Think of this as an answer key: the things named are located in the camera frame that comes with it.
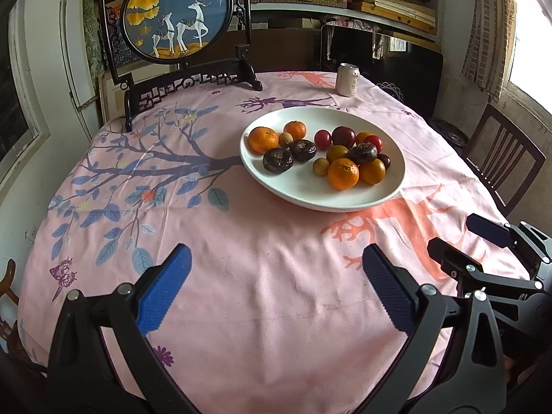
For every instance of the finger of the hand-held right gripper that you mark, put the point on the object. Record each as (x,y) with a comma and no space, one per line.
(487,229)
(453,261)

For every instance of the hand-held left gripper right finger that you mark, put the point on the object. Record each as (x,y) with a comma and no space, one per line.
(388,289)

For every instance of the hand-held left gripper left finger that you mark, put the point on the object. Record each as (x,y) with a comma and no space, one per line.
(168,284)

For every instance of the white round plate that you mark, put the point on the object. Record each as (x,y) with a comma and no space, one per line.
(302,189)

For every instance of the dark brown water chestnut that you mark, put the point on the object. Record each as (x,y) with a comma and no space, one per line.
(362,153)
(278,160)
(302,150)

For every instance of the small tan longan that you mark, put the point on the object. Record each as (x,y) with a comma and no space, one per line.
(321,166)
(286,139)

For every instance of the red cherry tomato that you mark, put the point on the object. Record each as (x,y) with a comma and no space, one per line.
(373,142)
(322,138)

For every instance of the greenish orange mandarin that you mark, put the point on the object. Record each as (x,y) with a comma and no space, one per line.
(337,153)

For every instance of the pink printed tablecloth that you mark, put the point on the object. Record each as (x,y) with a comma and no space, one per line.
(258,267)

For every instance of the dark wooden slatted chair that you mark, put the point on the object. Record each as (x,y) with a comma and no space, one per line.
(517,131)

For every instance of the dark round plate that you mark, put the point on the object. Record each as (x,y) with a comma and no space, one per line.
(453,131)

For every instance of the dark red plum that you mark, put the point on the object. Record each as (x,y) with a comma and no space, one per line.
(343,136)
(384,161)

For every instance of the brown carved wooden chair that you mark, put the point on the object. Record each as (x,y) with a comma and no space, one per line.
(8,276)

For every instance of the large orange mandarin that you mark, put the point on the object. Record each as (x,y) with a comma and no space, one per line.
(263,139)

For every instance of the small orange mandarin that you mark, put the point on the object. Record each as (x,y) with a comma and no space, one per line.
(295,130)

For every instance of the beige patterned curtain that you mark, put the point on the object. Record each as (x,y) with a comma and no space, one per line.
(487,30)

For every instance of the pale drink can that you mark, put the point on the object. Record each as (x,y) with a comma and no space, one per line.
(348,80)

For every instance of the bright window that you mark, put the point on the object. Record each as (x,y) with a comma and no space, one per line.
(534,30)

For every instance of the white framed window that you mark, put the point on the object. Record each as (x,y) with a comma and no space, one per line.
(13,116)

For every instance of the round deer painting table screen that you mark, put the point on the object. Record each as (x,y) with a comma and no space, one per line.
(172,13)

